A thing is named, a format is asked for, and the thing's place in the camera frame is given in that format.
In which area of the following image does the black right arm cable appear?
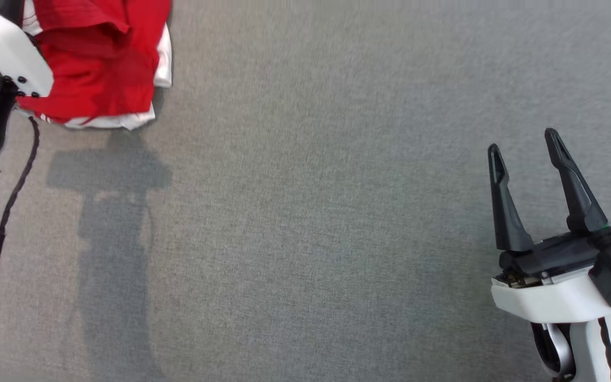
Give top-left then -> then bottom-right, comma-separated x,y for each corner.
596,317 -> 611,382

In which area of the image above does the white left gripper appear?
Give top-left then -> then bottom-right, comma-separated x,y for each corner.
0,0 -> 54,99

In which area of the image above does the red jersey with black numbers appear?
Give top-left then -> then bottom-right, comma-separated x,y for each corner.
16,21 -> 172,131

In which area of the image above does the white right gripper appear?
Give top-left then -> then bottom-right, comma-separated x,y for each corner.
488,128 -> 611,323

